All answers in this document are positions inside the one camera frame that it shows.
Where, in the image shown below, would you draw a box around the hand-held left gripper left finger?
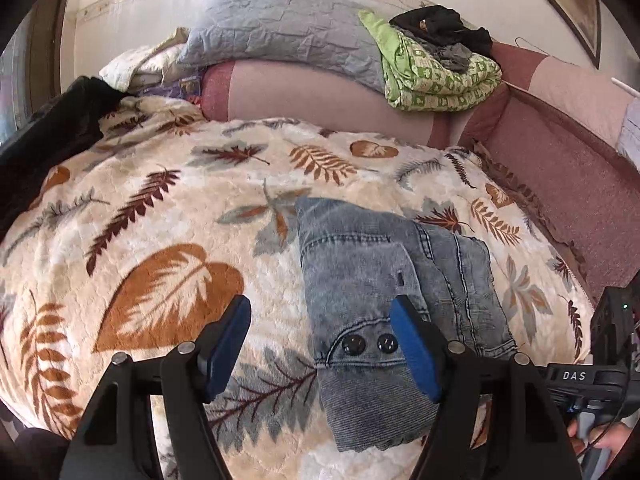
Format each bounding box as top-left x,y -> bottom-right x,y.
60,294 -> 252,480

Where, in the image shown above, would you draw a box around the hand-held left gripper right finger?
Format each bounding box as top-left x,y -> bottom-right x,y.
389,294 -> 583,480

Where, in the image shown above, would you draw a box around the blue denim pants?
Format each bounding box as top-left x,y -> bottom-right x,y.
295,197 -> 518,453

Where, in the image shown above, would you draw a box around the person's right hand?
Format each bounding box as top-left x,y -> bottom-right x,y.
567,420 -> 633,456

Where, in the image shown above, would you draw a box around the beige leaf-print blanket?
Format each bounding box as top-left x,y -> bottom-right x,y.
0,95 -> 596,480

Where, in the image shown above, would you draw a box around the pale lilac cloth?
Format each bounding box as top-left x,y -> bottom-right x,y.
617,102 -> 640,163

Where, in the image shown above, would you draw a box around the pink sofa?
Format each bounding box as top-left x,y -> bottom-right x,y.
200,42 -> 640,306

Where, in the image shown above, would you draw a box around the purple plastic packet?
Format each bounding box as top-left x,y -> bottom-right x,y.
135,77 -> 203,106

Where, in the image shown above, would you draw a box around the green patterned cloth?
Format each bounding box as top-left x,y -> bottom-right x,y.
359,9 -> 503,112

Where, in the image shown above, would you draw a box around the black fleece cloth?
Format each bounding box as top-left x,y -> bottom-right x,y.
0,76 -> 131,241

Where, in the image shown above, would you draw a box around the white crumpled cloth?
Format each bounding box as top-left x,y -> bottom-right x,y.
99,27 -> 201,93

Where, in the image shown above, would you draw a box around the grey crumpled cloth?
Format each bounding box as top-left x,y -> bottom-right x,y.
400,30 -> 473,73

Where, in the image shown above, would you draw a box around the grey quilted pillow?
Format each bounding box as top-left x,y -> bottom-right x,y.
176,0 -> 396,93

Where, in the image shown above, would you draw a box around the black garment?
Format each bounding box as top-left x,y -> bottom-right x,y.
389,5 -> 493,58

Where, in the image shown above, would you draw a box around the wire clothes hanger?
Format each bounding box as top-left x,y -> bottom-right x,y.
515,36 -> 548,56

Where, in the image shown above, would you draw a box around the wooden door frame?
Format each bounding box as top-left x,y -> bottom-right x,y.
0,0 -> 76,131

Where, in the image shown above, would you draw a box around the framed wall picture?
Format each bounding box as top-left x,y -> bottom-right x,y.
505,0 -> 601,70

